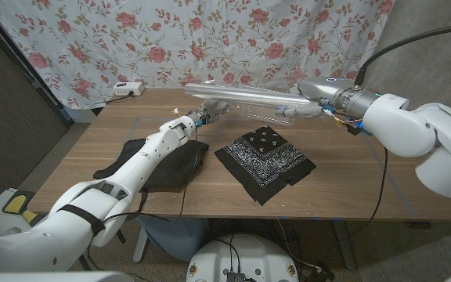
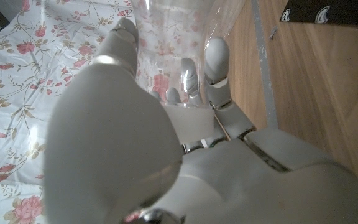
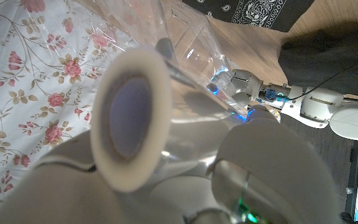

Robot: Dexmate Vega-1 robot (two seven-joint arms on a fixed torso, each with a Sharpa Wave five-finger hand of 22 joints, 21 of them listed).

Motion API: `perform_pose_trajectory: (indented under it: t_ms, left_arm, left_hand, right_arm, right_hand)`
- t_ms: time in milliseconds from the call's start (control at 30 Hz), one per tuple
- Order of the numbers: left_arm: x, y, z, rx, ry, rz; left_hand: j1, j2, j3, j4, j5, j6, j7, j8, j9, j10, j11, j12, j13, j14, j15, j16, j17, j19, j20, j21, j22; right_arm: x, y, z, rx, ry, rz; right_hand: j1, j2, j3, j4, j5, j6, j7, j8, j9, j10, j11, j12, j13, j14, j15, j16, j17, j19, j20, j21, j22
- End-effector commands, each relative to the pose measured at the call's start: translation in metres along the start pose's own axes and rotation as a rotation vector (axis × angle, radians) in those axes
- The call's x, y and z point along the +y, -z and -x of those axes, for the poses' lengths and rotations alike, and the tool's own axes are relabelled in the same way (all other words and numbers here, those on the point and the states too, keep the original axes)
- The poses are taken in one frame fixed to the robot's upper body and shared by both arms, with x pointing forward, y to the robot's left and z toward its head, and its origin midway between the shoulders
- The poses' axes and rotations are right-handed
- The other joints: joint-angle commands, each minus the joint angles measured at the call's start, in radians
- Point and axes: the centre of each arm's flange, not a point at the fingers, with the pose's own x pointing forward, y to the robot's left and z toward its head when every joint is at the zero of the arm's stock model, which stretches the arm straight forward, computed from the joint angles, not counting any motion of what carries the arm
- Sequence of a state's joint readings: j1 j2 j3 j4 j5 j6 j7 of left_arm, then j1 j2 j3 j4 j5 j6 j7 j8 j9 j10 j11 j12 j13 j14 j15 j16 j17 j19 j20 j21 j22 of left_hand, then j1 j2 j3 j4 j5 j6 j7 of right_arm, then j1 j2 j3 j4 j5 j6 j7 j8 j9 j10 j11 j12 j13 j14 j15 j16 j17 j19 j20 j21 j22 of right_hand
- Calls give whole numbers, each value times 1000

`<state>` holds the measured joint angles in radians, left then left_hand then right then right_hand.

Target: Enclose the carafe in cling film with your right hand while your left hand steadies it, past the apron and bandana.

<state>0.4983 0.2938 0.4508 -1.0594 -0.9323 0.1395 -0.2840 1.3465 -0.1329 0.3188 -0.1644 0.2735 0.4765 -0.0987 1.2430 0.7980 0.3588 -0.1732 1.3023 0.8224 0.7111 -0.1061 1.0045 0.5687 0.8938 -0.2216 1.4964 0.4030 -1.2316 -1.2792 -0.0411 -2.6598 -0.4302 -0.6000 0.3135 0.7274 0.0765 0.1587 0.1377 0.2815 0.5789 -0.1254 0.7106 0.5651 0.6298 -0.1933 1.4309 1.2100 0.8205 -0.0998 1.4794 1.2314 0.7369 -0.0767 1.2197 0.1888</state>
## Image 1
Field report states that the clear carafe with white lid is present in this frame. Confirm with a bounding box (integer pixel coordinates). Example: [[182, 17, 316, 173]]
[[225, 100, 295, 127]]

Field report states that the yellow and black foot pedal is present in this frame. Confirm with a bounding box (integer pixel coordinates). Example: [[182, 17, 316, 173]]
[[1, 190, 45, 227]]

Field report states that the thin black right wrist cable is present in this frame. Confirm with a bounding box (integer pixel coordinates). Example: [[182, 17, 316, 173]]
[[342, 146, 389, 240]]

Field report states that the black paisley bandana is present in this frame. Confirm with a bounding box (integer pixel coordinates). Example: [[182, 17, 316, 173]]
[[214, 125, 317, 206]]

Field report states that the white power strip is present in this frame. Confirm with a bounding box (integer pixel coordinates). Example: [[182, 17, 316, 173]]
[[112, 81, 146, 97]]

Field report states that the grey table leg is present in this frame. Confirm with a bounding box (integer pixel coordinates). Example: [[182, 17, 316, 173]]
[[333, 219, 356, 270]]

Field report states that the blue-grey chair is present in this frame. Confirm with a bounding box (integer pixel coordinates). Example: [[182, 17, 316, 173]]
[[132, 216, 211, 262]]

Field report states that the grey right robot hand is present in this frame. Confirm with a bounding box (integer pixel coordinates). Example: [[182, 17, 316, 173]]
[[276, 77, 381, 121]]

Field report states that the dark mesh partition panel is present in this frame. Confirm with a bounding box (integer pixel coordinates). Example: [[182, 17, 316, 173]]
[[0, 7, 74, 208]]

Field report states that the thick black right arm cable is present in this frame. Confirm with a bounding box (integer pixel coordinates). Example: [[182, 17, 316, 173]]
[[354, 22, 451, 87]]

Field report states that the floral rose backdrop cloth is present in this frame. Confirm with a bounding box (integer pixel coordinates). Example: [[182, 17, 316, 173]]
[[0, 0, 397, 110]]

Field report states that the white robot torso base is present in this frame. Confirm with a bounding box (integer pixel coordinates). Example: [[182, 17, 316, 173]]
[[186, 233, 300, 282]]

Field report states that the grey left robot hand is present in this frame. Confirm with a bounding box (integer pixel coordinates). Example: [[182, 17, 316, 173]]
[[188, 98, 233, 127]]

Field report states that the silver cling film roll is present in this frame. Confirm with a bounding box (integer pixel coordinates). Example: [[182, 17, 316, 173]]
[[184, 81, 315, 109]]

